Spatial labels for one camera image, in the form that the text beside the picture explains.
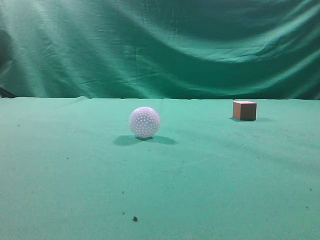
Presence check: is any red cube block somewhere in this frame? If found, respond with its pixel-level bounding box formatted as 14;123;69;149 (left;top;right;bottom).
232;100;258;121

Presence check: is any white dimpled golf ball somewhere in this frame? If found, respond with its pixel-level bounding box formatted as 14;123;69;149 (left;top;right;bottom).
129;106;161;139

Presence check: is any green backdrop cloth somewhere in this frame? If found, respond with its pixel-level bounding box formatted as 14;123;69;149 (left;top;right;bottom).
0;0;320;100

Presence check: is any green table cloth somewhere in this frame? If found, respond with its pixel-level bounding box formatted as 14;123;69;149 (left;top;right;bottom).
0;97;320;240

